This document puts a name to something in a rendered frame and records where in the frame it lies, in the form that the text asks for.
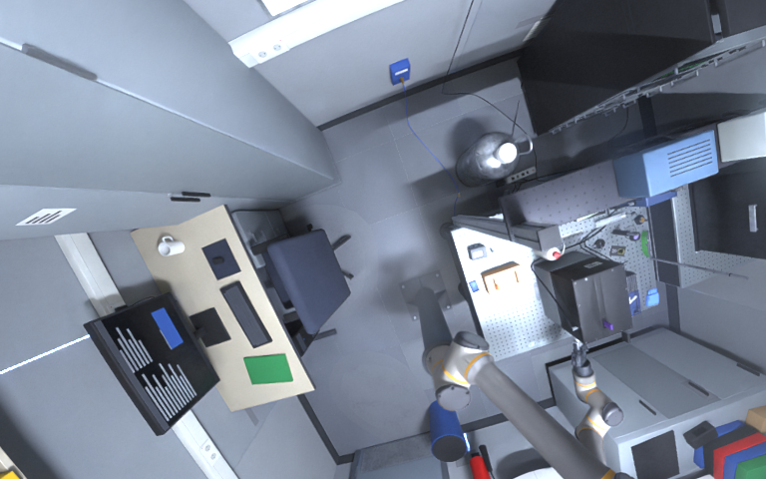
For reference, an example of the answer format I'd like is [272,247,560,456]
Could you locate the beige desk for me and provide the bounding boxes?
[130,205,317,413]

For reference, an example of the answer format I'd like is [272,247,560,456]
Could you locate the black computer monitor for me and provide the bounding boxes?
[83,291,232,437]

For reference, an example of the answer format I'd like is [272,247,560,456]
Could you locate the grey drawer unit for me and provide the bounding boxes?
[230,209,290,269]

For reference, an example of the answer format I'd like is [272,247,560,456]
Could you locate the green notebook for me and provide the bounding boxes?
[243,353,295,386]

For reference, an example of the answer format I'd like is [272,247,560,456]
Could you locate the small black box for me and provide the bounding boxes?
[682,420,719,451]

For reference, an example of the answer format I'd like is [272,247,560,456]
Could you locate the white instrument box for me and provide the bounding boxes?
[717,97,766,164]

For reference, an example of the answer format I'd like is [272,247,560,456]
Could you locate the blue cylindrical bin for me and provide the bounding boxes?
[427,400,470,463]

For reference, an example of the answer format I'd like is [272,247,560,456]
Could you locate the white ceiling light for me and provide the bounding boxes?
[227,0,407,69]

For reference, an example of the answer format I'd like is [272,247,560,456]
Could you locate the red box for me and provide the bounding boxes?
[711,432,766,479]

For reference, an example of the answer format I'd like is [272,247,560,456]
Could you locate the blue cable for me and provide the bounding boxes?
[398,78,462,220]

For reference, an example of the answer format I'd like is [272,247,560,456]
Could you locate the orange filter rack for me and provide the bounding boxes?
[480,261,523,294]

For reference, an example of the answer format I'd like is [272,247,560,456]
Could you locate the grey low cabinet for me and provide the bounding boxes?
[547,327,766,479]

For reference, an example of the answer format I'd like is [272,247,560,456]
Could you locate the black instrument box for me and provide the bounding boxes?
[688,160,766,261]

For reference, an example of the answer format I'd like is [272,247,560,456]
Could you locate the white air vent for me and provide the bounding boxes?
[16,208,78,228]

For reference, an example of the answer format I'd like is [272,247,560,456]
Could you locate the red handled tool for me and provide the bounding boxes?
[466,449,494,479]

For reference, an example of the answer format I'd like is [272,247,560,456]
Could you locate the dark mouse pad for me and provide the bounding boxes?
[200,239,243,281]

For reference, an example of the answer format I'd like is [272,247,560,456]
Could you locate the grey dome lamp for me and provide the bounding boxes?
[455,131,521,189]

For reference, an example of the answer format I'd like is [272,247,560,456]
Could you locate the black cable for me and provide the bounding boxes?
[441,0,535,157]

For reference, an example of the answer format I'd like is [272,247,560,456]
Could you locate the black keyboard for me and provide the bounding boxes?
[219,281,274,349]

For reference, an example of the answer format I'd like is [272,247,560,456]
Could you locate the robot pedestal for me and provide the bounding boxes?
[400,270,458,361]

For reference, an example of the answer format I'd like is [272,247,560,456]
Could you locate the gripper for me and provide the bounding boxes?
[571,342,595,383]

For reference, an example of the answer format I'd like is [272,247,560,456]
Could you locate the green box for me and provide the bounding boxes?
[730,447,766,479]

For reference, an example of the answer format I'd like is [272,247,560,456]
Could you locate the dark grey monochromator body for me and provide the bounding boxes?
[531,249,636,345]

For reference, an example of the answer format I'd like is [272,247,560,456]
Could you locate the dark blue office chair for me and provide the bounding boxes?
[253,229,356,358]

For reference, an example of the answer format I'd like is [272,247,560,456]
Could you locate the black overhead shelf unit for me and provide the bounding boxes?
[517,0,766,137]

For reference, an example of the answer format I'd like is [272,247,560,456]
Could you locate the white perforated optical breadboard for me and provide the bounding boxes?
[451,190,749,363]

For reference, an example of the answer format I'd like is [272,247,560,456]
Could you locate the blue instrument box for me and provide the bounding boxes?
[612,129,720,199]

